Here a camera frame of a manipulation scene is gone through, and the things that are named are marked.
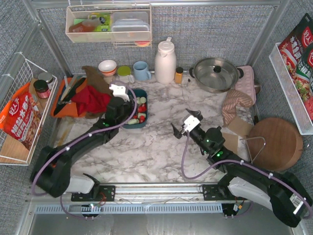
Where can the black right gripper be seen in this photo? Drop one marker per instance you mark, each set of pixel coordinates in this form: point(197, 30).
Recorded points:
point(196, 131)

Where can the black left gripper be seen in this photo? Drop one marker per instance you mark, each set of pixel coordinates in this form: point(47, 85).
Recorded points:
point(128, 105)

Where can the teal storage basket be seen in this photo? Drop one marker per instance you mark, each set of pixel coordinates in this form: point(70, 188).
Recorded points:
point(138, 93)

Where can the brown cardboard square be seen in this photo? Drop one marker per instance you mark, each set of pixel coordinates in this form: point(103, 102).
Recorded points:
point(231, 142)
point(240, 127)

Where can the striped pink cloth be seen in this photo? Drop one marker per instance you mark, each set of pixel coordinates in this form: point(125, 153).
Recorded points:
point(233, 99)

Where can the steel pot with lid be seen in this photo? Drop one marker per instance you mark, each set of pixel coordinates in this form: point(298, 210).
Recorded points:
point(215, 75)

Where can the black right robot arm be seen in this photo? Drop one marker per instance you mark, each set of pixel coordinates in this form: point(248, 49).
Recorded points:
point(283, 194)

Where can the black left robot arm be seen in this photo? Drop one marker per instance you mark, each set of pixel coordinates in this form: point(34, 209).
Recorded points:
point(51, 173)

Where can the red coffee capsule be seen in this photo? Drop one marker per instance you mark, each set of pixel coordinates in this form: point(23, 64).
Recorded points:
point(142, 119)
point(142, 108)

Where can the right white mesh basket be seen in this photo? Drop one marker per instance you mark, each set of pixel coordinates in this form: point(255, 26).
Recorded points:
point(299, 112)

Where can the red cloth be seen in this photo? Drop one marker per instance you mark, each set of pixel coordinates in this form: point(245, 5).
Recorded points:
point(89, 100)

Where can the clear glass tumbler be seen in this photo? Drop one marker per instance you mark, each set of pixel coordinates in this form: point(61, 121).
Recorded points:
point(165, 93)

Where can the brown cloth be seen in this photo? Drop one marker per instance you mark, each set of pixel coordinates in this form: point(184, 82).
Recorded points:
point(96, 80)

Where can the green lid white cup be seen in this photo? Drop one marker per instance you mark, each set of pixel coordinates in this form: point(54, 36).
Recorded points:
point(125, 75)

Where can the light blue mug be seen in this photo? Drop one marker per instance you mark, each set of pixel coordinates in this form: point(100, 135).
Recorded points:
point(141, 71)

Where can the white orange striped bowl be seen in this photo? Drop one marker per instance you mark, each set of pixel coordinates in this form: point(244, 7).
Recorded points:
point(108, 67)

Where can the orange tray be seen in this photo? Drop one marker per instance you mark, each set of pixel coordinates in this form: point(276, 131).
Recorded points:
point(66, 107)

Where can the orange spice bottle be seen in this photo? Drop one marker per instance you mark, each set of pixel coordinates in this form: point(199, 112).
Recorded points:
point(178, 75)

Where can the black knife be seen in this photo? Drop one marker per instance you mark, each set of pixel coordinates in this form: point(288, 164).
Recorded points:
point(65, 98)

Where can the white thermos jug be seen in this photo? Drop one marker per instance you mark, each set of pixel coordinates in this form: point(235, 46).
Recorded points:
point(165, 62)

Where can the pink egg tray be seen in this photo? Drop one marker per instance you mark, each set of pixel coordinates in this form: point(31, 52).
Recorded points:
point(245, 82)

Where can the dark lid jar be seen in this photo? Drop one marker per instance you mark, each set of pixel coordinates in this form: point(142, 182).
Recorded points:
point(41, 88)

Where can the green snack packet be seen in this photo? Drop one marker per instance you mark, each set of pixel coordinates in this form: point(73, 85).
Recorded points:
point(106, 21)

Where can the clear plastic food container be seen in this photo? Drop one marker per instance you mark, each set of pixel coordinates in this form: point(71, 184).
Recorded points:
point(130, 26)

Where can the round wooden cutting board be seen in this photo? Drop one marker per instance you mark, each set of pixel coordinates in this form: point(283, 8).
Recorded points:
point(284, 144)

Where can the orange seasoning bag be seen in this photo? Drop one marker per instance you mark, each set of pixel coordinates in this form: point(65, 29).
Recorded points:
point(19, 118)

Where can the red seasoning packet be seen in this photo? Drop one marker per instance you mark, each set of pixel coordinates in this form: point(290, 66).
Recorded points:
point(297, 53)

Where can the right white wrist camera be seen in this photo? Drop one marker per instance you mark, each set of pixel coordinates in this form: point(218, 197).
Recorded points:
point(189, 124)

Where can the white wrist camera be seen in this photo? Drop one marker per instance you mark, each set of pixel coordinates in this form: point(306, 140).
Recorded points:
point(119, 91)
point(189, 124)

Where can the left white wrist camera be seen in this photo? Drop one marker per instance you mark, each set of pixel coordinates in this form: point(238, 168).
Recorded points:
point(119, 91)

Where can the metal wire trivet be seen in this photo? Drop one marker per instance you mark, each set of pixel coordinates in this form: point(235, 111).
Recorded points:
point(254, 146)

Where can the aluminium front rail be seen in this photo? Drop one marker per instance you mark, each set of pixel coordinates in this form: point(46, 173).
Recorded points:
point(153, 193)

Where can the white wall basket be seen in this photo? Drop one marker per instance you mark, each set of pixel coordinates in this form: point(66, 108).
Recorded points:
point(79, 13)

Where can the left white wire basket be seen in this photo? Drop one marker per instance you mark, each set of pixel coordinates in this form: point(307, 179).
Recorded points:
point(13, 152)

